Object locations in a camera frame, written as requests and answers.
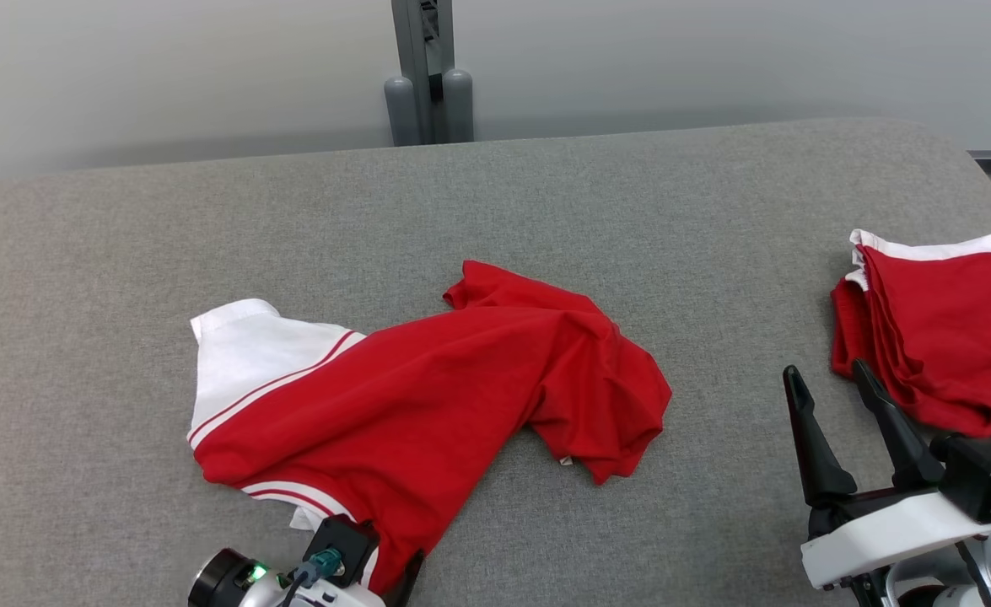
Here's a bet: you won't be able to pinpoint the grey metal partition post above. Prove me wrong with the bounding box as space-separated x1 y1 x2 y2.
391 0 456 144

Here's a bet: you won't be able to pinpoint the red t-shirt with white sleeves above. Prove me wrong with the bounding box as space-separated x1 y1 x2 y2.
187 260 673 596

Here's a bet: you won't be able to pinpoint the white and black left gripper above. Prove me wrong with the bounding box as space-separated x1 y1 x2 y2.
187 548 426 607

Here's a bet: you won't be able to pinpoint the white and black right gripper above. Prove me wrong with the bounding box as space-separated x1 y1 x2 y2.
782 358 991 589

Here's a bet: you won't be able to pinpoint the grey cylindrical post foot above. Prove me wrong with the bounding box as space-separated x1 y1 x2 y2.
443 69 475 143
384 76 418 148

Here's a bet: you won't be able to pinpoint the red shorts with white stripes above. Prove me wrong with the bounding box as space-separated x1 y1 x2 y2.
830 229 991 448

